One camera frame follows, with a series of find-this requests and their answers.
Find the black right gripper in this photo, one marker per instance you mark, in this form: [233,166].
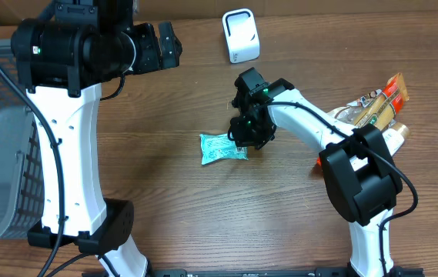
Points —
[247,139]

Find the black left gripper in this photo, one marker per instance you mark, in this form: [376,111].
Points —
[168,49]

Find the teal wet wipes pack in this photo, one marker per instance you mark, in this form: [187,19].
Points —
[216,147]

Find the beige bread snack pouch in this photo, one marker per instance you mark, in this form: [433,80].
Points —
[351,110]

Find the orange spaghetti packet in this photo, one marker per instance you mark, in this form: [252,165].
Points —
[386,105]

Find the white cream tube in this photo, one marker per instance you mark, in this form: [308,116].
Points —
[395,135]

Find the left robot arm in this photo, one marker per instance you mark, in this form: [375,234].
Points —
[62,63]

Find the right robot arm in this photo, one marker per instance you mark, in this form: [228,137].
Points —
[361,179]

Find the white barcode scanner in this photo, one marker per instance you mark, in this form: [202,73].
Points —
[241,34]

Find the grey plastic mesh basket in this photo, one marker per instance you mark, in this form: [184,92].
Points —
[21,184]

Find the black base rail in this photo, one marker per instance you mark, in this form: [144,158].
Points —
[319,272]

